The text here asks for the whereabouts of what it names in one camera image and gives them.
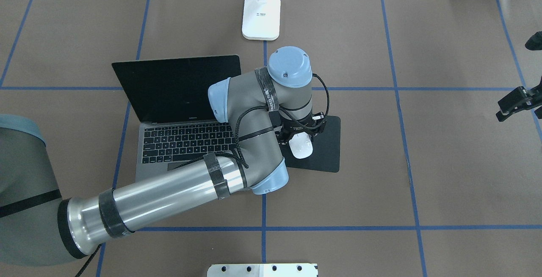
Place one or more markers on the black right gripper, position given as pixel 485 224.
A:
pixel 521 99

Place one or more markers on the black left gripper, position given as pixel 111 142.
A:
pixel 289 134

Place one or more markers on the white wireless mouse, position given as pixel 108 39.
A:
pixel 301 145

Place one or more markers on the black mouse pad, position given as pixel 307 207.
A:
pixel 326 150

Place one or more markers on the grey laptop computer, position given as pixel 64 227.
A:
pixel 169 97

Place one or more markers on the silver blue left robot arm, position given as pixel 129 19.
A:
pixel 41 228

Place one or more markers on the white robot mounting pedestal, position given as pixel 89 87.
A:
pixel 264 270

